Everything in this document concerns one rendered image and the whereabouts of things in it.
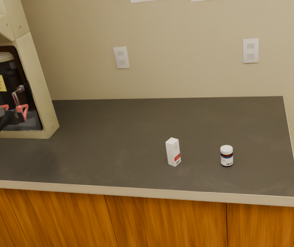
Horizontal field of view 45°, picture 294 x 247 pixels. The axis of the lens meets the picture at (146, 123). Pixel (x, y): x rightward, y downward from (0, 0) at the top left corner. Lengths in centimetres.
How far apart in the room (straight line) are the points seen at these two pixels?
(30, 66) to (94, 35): 42
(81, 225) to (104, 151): 32
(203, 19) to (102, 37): 51
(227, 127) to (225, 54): 38
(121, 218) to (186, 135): 43
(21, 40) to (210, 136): 86
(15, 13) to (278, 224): 125
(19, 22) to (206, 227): 108
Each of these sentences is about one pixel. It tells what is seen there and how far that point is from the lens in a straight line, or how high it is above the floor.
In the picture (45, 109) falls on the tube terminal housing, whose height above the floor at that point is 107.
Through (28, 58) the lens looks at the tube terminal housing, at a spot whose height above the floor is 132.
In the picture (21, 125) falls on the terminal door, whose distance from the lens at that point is 170.
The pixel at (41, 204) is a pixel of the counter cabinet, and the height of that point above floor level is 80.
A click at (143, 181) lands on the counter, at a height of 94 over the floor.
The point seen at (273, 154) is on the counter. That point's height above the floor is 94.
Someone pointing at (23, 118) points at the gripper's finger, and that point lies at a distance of 147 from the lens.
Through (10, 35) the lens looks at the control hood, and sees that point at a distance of 149.
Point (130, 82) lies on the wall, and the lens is 187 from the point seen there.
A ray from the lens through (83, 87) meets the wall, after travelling 198.
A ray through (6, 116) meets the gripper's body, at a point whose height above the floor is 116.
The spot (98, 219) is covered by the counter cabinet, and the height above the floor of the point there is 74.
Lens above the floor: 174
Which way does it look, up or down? 30 degrees down
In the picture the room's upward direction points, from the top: 9 degrees counter-clockwise
